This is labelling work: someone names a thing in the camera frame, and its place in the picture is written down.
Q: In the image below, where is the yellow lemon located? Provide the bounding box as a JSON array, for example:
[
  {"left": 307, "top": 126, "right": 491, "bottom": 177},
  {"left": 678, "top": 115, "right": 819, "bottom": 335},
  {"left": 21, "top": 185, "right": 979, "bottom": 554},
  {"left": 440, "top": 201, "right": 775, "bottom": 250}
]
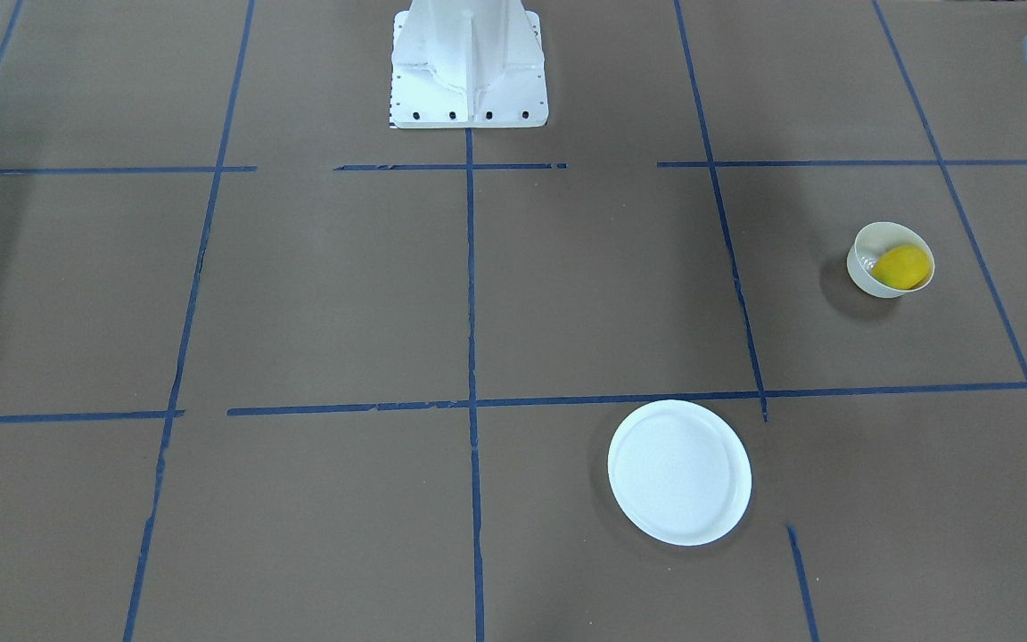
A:
[{"left": 871, "top": 244, "right": 933, "bottom": 290}]

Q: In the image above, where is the white plate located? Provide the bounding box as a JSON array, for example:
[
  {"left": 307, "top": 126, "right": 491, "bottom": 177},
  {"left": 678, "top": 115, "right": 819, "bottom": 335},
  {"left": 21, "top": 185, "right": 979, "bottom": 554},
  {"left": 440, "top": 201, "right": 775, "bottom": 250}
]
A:
[{"left": 606, "top": 399, "right": 752, "bottom": 547}]

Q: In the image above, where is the white bowl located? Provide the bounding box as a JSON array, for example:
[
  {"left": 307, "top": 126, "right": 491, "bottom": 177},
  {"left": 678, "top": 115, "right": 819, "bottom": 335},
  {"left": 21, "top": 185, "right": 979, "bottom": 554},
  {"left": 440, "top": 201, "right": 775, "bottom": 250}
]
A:
[{"left": 845, "top": 222, "right": 936, "bottom": 298}]

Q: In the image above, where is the white camera pillar with base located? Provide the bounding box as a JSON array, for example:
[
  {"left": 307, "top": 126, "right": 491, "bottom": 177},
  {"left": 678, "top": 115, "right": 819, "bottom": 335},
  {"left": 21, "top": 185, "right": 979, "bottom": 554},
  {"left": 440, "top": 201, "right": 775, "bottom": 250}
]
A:
[{"left": 389, "top": 1, "right": 549, "bottom": 129}]

